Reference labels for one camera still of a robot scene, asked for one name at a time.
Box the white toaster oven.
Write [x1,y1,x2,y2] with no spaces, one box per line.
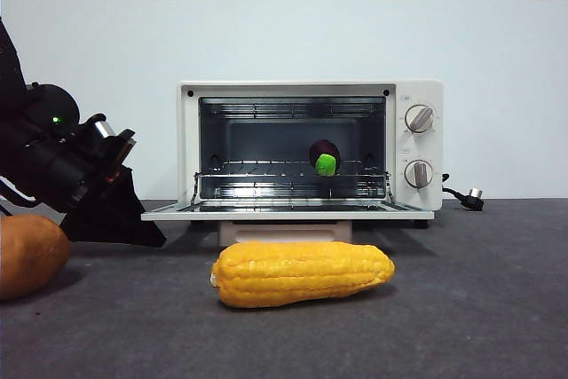
[178,81,445,229]

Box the orange sweet potato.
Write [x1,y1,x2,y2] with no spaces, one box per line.
[0,214,72,301]

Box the oven door with glass window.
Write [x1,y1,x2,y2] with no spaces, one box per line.
[140,201,436,247]

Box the yellow corn cob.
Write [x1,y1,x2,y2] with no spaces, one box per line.
[209,240,397,309]

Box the black power cable with plug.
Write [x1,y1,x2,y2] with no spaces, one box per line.
[441,172,485,212]

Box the beige oven knob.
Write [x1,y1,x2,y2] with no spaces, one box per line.
[406,105,436,134]
[403,159,435,189]

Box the metal wire oven rack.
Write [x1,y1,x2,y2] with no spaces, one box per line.
[193,159,394,211]

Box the purple eggplant with green stem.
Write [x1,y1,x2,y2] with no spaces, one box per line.
[308,138,342,178]

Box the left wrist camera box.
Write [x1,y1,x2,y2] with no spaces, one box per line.
[86,114,117,140]

